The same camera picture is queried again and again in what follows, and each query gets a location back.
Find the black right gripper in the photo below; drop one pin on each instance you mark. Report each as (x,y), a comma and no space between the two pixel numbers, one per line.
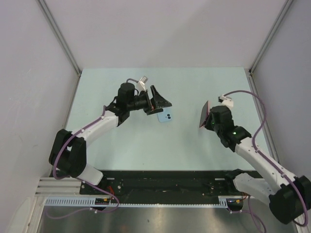
(207,124)

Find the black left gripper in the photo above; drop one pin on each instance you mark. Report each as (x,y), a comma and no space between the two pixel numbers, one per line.
(159,102)

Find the blue cased phone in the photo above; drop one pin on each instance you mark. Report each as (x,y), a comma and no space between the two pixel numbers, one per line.
(165,115)

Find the pink phone case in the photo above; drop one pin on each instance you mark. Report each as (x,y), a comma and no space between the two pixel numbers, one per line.
(204,114)

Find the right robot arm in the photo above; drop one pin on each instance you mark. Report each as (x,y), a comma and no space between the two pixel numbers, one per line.
(287,195)

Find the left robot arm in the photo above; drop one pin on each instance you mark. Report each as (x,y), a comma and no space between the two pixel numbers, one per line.
(69,150)

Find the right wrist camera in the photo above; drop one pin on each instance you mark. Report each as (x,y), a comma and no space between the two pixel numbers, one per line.
(226,101)

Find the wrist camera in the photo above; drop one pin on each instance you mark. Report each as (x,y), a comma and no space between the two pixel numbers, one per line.
(226,101)
(141,84)

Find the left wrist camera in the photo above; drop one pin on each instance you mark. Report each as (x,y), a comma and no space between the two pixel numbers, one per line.
(141,84)

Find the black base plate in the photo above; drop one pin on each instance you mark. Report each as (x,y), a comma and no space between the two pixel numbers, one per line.
(163,185)

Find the aluminium rail frame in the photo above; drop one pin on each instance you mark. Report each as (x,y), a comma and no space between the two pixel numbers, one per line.
(49,186)

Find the white cable duct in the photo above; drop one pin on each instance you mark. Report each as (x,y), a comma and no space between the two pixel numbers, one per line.
(201,202)

